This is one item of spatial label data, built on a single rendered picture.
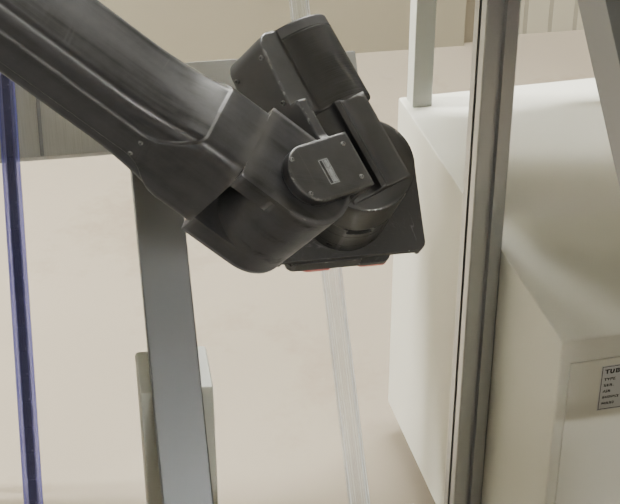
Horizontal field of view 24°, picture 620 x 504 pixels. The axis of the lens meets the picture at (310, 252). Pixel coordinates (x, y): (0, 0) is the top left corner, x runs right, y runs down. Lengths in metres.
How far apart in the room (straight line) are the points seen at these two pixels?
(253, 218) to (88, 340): 1.93
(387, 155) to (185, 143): 0.14
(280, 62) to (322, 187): 0.10
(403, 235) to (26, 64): 0.30
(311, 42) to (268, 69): 0.03
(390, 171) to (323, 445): 1.61
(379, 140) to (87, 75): 0.19
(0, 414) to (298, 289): 0.64
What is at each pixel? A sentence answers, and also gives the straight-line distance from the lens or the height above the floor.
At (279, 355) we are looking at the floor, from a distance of 2.66.
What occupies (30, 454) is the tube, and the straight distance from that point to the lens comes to 1.11.
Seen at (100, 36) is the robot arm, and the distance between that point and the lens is 0.79.
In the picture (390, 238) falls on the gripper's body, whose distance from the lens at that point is 0.96.
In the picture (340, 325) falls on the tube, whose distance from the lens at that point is 1.03.
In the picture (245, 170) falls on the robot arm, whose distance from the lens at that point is 0.79.
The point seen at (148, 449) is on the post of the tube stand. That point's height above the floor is 0.77.
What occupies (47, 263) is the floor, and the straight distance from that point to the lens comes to 2.97.
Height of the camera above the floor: 1.54
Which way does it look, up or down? 31 degrees down
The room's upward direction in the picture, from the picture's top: straight up
